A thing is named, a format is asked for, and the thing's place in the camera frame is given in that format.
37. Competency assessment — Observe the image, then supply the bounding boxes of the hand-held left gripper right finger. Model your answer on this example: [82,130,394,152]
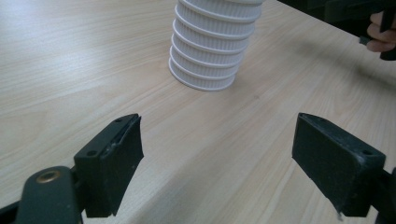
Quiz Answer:
[291,112,387,217]

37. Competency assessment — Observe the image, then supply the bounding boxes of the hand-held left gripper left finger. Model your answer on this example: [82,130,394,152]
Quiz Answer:
[73,113,145,218]

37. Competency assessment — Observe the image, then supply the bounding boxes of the stack of white paper cups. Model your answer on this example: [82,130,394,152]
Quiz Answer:
[168,0,266,92]

